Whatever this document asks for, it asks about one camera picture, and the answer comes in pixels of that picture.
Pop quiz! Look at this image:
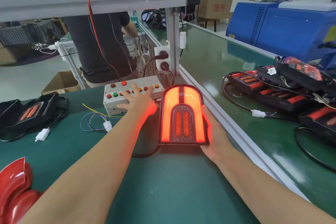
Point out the person's left hand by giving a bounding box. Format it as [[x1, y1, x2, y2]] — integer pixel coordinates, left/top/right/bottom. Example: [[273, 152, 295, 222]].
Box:
[[117, 83, 158, 122]]

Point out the person's right hand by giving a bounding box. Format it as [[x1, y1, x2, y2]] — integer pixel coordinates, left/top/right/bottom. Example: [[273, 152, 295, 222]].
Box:
[[199, 107, 237, 165]]

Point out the coloured wire harness with connector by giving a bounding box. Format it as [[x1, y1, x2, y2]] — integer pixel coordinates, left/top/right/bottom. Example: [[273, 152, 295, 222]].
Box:
[[80, 103, 124, 134]]

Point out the pile of black lamp housings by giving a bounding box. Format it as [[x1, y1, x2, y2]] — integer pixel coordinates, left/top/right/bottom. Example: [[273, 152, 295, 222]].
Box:
[[0, 92, 69, 143]]

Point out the person's right forearm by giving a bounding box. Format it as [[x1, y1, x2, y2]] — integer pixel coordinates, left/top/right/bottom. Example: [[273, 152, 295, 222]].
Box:
[[215, 150, 336, 224]]

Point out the person's left forearm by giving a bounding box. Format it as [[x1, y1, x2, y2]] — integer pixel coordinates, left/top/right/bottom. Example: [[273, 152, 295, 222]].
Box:
[[21, 113, 155, 224]]

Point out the beige test button box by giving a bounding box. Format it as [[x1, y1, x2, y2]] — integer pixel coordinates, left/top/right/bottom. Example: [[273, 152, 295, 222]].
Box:
[[103, 75, 165, 116]]

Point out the white power strip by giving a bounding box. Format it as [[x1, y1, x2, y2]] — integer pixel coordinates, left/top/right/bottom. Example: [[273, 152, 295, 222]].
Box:
[[155, 47, 172, 74]]

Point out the low open cardboard carton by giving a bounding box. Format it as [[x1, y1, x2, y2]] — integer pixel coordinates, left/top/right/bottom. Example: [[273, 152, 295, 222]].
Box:
[[42, 70, 79, 96]]

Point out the white metal stand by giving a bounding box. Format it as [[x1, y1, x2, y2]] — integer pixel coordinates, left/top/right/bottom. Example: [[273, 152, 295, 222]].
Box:
[[55, 40, 85, 88]]

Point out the blue plastic crate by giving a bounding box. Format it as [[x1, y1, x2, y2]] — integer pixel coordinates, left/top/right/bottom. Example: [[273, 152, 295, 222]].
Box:
[[226, 1, 336, 64]]

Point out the black mesh basket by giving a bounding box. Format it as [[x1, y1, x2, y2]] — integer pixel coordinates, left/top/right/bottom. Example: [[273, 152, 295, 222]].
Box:
[[0, 22, 64, 46]]

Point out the large cardboard box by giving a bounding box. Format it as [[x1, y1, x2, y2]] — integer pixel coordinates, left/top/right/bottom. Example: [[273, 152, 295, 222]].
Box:
[[0, 45, 19, 66]]

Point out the pile of red lens covers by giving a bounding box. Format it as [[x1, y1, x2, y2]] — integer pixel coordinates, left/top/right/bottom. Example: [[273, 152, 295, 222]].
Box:
[[0, 157, 42, 224]]

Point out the red power cable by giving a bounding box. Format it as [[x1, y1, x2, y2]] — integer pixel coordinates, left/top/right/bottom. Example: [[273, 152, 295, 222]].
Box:
[[86, 0, 123, 81]]

